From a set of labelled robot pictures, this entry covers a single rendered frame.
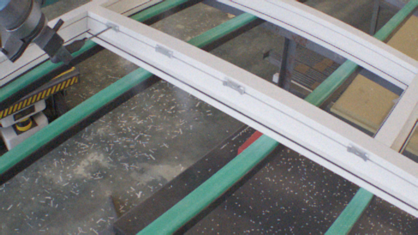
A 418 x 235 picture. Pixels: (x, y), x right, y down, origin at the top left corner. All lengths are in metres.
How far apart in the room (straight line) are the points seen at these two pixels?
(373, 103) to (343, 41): 0.33
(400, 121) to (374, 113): 0.54
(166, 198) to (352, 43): 0.62
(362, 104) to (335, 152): 0.64
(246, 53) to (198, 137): 0.80
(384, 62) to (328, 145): 0.42
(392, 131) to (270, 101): 0.27
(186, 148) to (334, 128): 1.39
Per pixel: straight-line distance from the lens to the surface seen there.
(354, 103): 1.57
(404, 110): 1.06
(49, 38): 1.00
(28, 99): 2.10
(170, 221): 0.82
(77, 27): 1.32
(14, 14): 0.94
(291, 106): 0.97
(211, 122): 2.40
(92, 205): 2.01
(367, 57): 1.32
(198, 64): 1.07
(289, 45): 1.54
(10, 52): 1.02
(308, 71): 2.26
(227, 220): 1.19
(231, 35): 1.36
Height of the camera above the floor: 1.50
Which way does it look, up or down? 37 degrees down
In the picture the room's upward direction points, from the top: 6 degrees clockwise
